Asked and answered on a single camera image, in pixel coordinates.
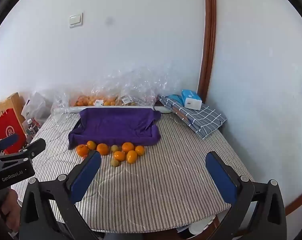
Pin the white plastic bag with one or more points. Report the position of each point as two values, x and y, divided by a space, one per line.
36 106

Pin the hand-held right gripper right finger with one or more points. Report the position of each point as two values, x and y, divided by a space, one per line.
220 177

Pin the blue and white box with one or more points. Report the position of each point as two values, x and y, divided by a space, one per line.
190 100

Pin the brown wooden door frame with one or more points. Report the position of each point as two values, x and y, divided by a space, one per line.
209 42

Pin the white round container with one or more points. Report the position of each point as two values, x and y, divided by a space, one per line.
199 228

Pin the flat striped package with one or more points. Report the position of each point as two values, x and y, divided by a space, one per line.
205 120

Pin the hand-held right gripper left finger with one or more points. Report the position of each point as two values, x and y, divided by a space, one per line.
86 177

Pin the crumpled clear plastic bag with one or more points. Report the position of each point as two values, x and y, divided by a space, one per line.
141 90

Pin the brown wooden baseboard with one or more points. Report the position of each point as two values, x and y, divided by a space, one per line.
299 200

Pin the red paper bag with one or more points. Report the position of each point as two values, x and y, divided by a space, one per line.
9 127

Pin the small red packet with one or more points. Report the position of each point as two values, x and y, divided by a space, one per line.
37 124

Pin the yellow-green citrus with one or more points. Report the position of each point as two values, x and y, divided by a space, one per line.
114 162
114 148

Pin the blue packet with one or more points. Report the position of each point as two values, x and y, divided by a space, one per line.
174 98

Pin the large orange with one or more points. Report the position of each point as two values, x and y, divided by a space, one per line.
102 149
82 150
128 147

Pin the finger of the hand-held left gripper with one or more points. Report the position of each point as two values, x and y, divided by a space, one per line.
9 140
34 148

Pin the small orange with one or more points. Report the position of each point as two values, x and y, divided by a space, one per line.
131 156
91 145
139 150
119 155

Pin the white light switch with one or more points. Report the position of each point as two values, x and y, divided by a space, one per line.
76 20

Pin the purple towel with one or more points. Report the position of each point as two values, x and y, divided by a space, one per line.
116 127

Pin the striped quilt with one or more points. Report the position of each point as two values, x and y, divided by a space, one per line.
153 192

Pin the brown paper bag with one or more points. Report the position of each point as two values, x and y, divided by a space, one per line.
13 102

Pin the bottle with dark label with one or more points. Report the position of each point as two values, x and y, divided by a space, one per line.
30 127

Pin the clear plastic bag of oranges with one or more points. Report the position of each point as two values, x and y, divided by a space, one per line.
96 100

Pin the person's left hand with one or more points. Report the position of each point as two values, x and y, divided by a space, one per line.
8 205

